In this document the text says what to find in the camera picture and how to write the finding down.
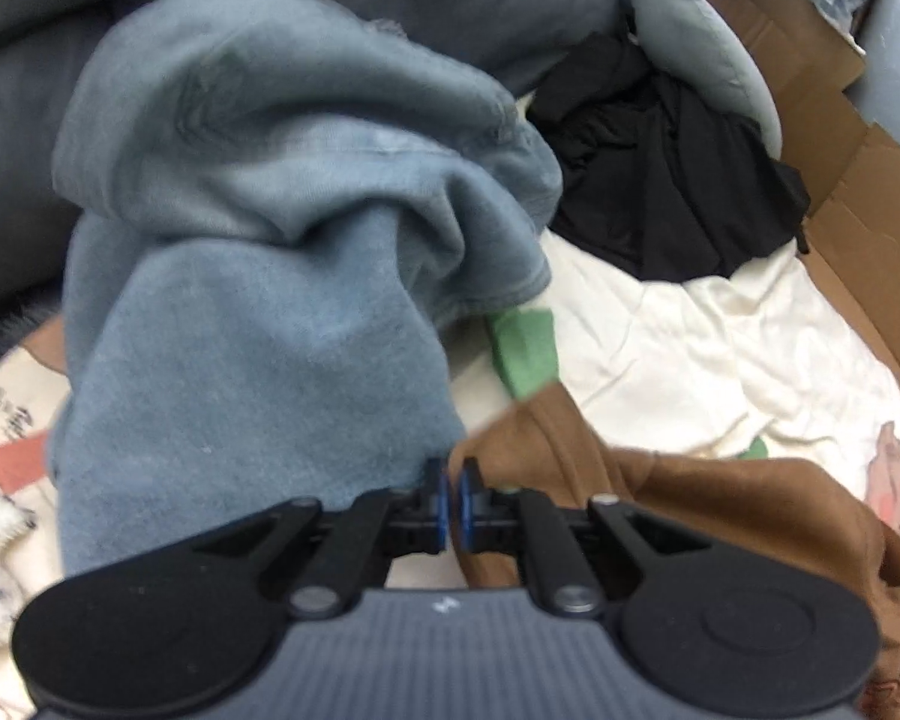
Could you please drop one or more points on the flat brown cardboard sheet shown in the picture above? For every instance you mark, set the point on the flat brown cardboard sheet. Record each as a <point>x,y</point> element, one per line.
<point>870,240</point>

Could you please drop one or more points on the crumpled black garment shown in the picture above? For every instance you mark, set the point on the crumpled black garment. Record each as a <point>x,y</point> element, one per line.
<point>660,165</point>

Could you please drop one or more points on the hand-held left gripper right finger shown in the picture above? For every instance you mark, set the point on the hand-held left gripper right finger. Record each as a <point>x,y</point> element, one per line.
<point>467,510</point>

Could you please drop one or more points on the brown printed t-shirt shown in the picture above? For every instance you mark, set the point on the brown printed t-shirt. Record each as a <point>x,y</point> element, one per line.
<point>720,510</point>

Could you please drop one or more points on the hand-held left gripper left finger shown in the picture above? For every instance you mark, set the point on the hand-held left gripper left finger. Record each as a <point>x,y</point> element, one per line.
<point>439,510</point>

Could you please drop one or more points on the cream printed bed sheet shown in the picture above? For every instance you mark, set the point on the cream printed bed sheet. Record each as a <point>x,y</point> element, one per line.
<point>682,360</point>

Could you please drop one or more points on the dark grey garment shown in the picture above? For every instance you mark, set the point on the dark grey garment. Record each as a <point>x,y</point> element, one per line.
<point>15,127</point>

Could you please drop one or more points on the grey neck pillow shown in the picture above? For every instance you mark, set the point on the grey neck pillow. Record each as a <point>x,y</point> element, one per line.
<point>690,37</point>

